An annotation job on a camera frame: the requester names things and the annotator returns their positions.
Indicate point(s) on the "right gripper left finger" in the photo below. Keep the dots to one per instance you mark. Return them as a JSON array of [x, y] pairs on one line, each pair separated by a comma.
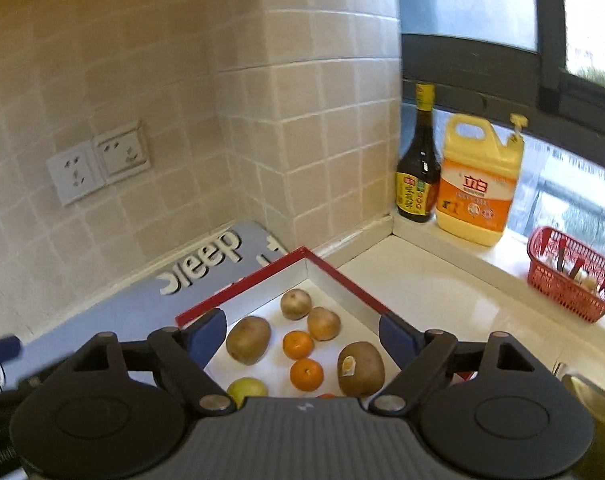
[[163, 373]]

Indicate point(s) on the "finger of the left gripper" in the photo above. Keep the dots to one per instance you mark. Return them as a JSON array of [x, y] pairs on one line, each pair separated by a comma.
[[10, 348]]

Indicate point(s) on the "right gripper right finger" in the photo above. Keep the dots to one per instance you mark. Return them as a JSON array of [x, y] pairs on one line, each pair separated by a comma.
[[428, 362]]

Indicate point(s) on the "brown kiwi with sticker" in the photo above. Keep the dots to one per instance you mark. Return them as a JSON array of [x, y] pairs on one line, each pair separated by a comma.
[[360, 370]]

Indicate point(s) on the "green fruit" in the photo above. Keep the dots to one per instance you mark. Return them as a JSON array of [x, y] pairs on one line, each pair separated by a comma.
[[246, 390]]

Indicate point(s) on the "red and white box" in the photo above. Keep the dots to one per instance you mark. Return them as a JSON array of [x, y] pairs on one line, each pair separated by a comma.
[[286, 324]]

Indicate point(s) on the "small brown kiwi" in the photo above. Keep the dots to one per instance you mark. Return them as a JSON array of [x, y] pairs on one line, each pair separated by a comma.
[[296, 304]]

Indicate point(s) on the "dark soy sauce bottle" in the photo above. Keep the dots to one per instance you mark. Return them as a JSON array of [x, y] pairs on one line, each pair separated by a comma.
[[418, 171]]

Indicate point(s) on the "red plastic basket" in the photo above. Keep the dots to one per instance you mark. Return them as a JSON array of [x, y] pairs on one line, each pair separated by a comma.
[[568, 272]]

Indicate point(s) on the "yellow detergent jug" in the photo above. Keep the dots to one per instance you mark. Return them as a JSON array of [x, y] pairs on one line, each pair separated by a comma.
[[478, 179]]

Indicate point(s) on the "steel sink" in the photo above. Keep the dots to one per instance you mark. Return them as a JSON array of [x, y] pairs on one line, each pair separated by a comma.
[[592, 465]]

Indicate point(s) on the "white wall socket left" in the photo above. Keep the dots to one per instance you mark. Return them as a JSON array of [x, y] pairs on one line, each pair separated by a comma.
[[75, 173]]

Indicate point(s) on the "white wall socket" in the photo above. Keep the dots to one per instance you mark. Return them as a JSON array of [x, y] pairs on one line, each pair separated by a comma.
[[121, 153], [75, 173]]

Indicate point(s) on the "white wall socket right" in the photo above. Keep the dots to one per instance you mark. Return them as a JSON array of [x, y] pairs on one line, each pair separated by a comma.
[[121, 153]]

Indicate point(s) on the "dark window frame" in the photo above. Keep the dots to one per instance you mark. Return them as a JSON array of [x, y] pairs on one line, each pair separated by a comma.
[[543, 59]]

